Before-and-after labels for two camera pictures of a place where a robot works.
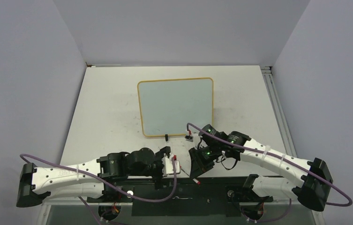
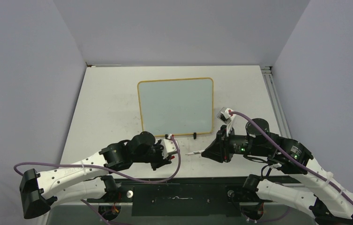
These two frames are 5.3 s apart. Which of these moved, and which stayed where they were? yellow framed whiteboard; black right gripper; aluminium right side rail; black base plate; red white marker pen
Moved: black right gripper; red white marker pen
Stayed: black base plate; yellow framed whiteboard; aluminium right side rail
